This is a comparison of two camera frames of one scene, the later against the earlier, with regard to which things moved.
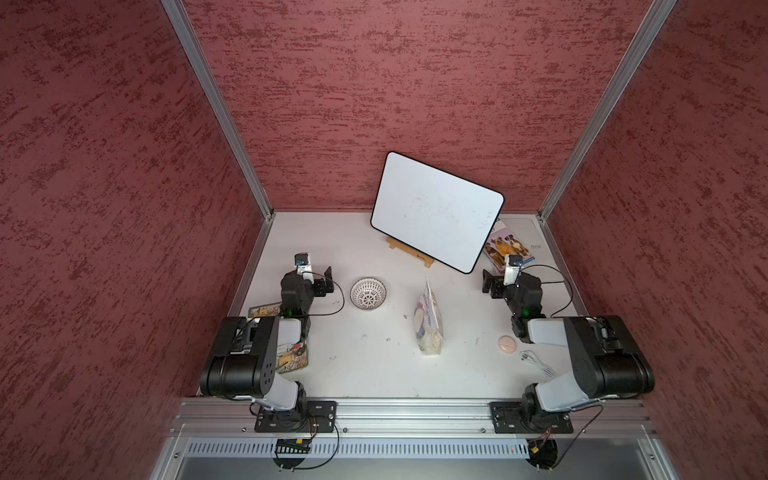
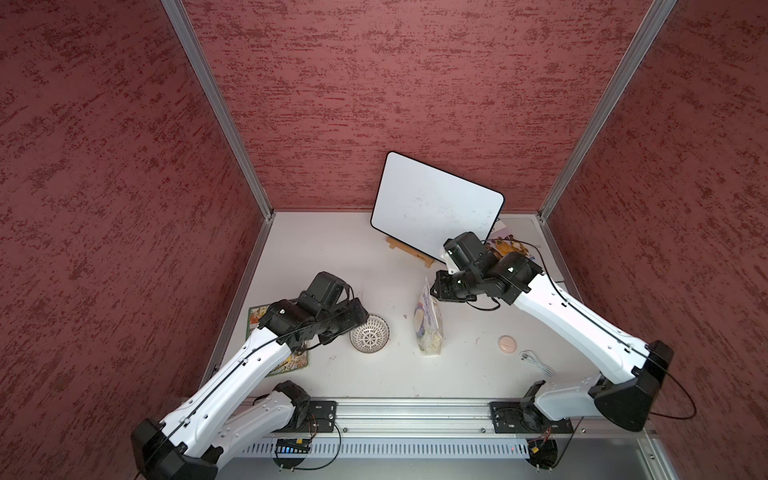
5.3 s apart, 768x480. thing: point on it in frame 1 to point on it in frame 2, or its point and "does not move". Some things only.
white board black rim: (440, 214) does not move
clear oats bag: (428, 322) does not move
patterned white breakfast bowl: (368, 293) to (372, 336)
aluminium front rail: (237, 415) does not move
